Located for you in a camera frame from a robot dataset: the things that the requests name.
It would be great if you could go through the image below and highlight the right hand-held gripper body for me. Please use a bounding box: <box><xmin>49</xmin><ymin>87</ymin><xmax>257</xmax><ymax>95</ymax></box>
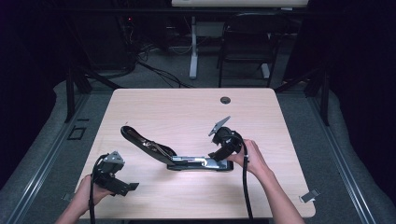
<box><xmin>207</xmin><ymin>115</ymin><xmax>247</xmax><ymax>156</ymax></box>

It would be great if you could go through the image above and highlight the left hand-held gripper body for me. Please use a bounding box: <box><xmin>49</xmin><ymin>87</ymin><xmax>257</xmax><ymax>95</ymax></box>
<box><xmin>92</xmin><ymin>150</ymin><xmax>126</xmax><ymax>189</ymax></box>

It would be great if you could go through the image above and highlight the person's right hand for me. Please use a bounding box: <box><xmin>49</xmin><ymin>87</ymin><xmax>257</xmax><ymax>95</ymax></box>
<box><xmin>226</xmin><ymin>138</ymin><xmax>273</xmax><ymax>179</ymax></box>

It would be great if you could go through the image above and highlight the person's left hand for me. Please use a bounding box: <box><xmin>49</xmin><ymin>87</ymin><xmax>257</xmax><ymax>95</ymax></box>
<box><xmin>74</xmin><ymin>174</ymin><xmax>117</xmax><ymax>214</ymax></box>

